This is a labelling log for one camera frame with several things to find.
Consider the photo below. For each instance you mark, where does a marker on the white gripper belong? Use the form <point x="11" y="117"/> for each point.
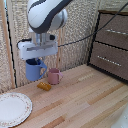
<point x="37" y="49"/>

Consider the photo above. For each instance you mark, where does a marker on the blue mug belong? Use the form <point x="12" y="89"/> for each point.
<point x="34" y="69"/>

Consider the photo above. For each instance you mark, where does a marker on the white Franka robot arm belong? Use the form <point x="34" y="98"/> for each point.
<point x="45" y="15"/>

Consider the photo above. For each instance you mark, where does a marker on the pink mug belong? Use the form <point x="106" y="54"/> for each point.
<point x="54" y="76"/>

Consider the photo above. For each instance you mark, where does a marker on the yellow sponge block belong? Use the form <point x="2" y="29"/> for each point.
<point x="44" y="86"/>

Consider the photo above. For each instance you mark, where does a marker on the woven bamboo screen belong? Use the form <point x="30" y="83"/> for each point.
<point x="76" y="43"/>

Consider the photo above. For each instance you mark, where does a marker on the white floral plate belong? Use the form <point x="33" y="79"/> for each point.
<point x="12" y="109"/>

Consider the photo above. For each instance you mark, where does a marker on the brown drawer cabinet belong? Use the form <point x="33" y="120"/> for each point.
<point x="110" y="43"/>

